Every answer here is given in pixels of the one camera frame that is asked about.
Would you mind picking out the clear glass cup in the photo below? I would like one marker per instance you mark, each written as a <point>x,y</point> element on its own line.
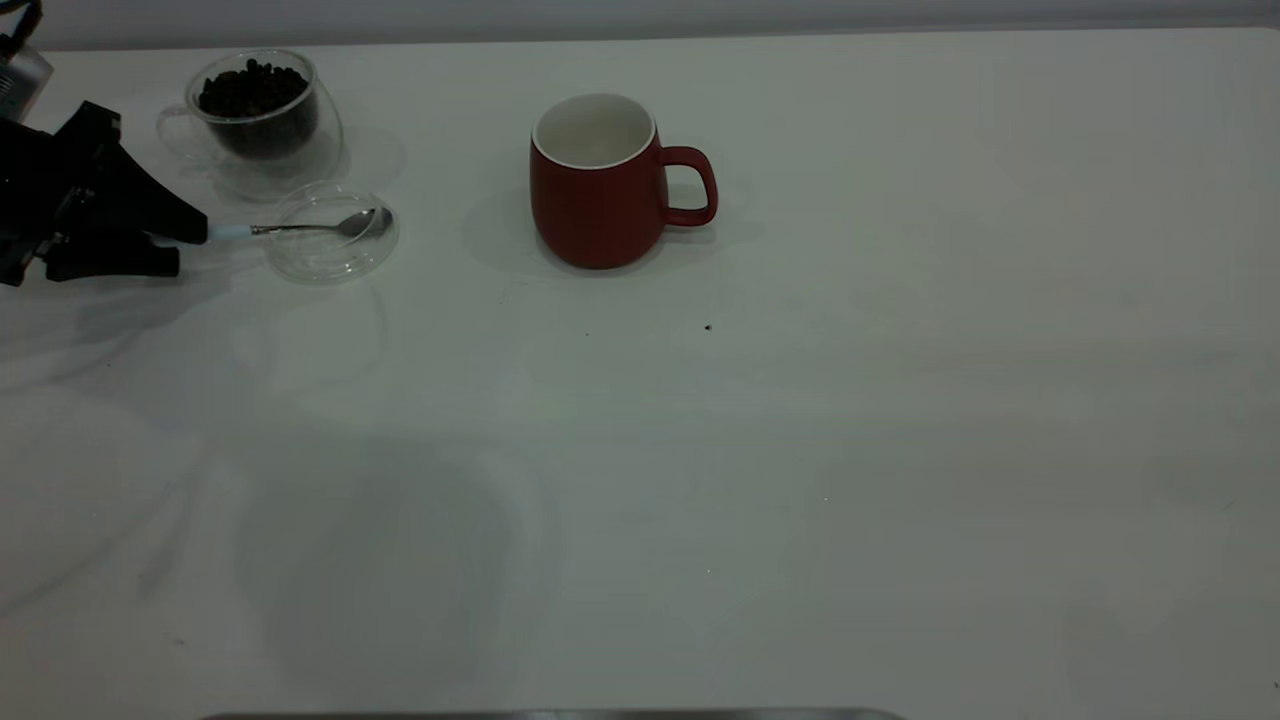
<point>322,150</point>

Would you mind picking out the dark coffee beans pile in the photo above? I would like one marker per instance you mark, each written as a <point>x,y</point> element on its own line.
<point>258,110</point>

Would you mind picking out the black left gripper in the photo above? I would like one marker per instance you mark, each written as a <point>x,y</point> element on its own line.
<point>28,190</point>

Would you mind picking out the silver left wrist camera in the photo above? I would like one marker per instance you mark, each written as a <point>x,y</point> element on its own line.
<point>18,80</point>

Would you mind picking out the round clear glass lid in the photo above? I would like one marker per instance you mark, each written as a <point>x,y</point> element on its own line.
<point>330,262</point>

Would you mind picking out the red ceramic mug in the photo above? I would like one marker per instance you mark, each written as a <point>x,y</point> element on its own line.
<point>595,215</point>

